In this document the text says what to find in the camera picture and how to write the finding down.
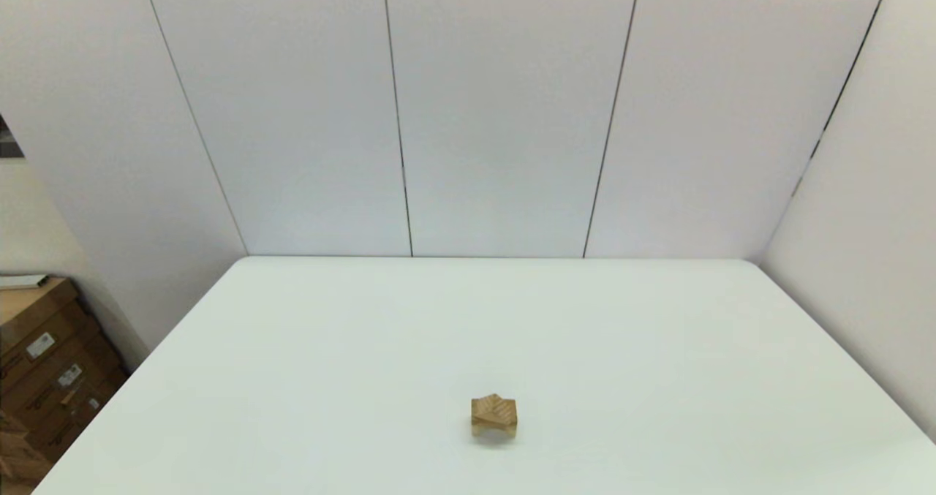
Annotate triangular wooden building block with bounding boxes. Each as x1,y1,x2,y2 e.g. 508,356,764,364
472,393,518,421

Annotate labelled brown cardboard box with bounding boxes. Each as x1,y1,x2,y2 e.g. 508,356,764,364
0,332,118,426
0,277,99,386
22,360,131,463

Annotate plain brown cardboard box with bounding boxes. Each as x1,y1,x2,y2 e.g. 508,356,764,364
0,407,53,490

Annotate dark wall board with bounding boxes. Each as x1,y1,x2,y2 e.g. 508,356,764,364
0,115,25,159

